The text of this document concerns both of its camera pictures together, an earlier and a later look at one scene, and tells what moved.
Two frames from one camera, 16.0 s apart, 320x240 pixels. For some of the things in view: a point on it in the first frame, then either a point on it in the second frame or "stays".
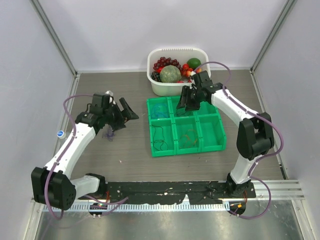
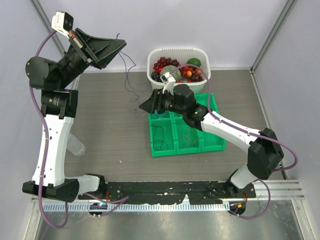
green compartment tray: [173, 131] stays
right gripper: [184, 101] → [154, 103]
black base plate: [170, 192] stays
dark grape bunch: [156, 76] stays
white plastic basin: [181, 55] stays
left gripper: [127, 112] → [104, 49]
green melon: [170, 73] stays
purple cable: [110, 136] → [126, 83]
